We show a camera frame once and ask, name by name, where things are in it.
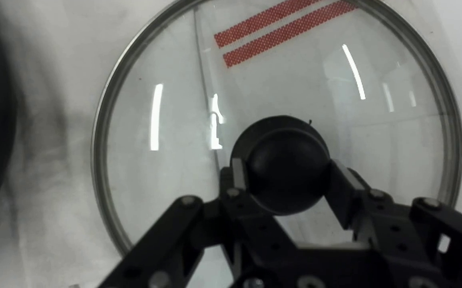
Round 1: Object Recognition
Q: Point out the glass lid with black knob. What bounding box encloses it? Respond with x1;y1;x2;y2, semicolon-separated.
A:
92;0;462;253

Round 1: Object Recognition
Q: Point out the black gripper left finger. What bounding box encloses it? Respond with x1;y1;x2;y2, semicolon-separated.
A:
99;168;294;288

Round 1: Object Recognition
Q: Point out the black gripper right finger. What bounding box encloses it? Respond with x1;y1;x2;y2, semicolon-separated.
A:
294;160;462;288

